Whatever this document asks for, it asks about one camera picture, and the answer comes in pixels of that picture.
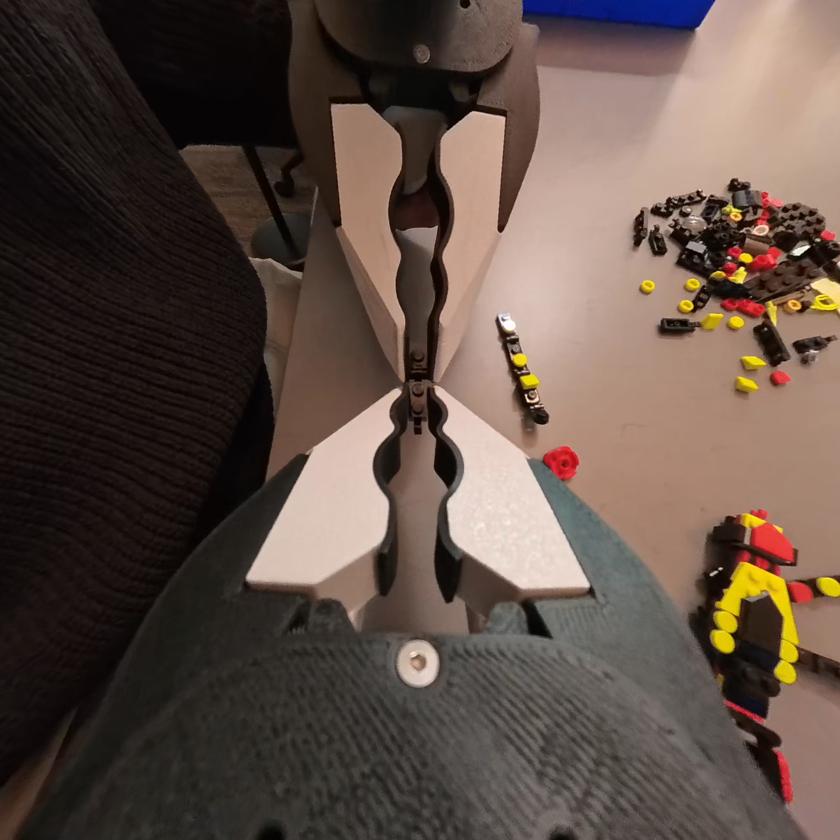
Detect person's black knit clothing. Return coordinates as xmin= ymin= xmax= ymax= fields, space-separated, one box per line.
xmin=0 ymin=0 xmax=277 ymax=788

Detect pile of loose lego pieces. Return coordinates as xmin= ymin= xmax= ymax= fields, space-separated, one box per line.
xmin=640 ymin=176 xmax=840 ymax=368

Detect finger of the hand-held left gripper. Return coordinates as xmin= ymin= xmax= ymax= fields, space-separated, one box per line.
xmin=329 ymin=101 xmax=445 ymax=382
xmin=428 ymin=107 xmax=509 ymax=383

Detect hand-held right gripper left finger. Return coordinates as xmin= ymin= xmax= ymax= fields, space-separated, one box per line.
xmin=244 ymin=386 xmax=410 ymax=599

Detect blue plastic bin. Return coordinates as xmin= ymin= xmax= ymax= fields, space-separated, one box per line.
xmin=521 ymin=0 xmax=718 ymax=31

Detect black yellow red lego model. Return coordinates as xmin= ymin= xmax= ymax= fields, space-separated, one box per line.
xmin=689 ymin=508 xmax=840 ymax=807

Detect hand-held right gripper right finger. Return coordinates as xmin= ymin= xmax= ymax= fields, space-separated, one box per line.
xmin=428 ymin=386 xmax=592 ymax=605

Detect black yellow lego leg segment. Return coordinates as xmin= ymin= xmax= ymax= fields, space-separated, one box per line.
xmin=497 ymin=312 xmax=551 ymax=427
xmin=406 ymin=335 xmax=435 ymax=437

